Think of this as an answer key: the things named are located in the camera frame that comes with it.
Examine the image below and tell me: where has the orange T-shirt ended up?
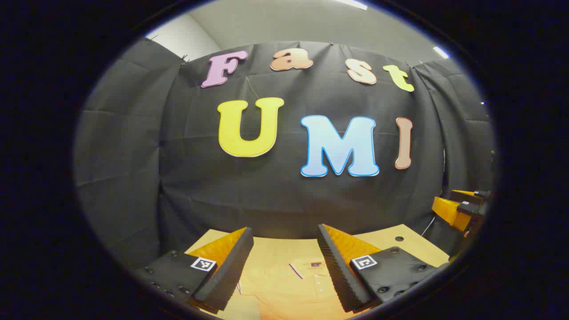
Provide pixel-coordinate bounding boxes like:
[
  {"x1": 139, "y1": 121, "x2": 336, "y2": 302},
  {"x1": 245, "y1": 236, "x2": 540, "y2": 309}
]
[{"x1": 235, "y1": 260, "x2": 356, "y2": 320}]

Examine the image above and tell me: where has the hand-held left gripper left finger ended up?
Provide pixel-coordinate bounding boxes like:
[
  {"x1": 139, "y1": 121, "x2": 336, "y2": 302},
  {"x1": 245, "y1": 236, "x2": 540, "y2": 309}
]
[{"x1": 133, "y1": 227, "x2": 255, "y2": 314}]

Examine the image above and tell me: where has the black backdrop cloth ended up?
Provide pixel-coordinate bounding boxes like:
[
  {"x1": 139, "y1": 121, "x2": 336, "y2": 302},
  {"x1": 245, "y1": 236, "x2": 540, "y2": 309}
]
[{"x1": 73, "y1": 38, "x2": 496, "y2": 272}]

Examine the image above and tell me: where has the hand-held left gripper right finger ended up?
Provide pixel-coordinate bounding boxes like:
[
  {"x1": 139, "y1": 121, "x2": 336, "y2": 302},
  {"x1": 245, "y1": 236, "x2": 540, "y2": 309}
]
[{"x1": 317, "y1": 224, "x2": 438, "y2": 313}]

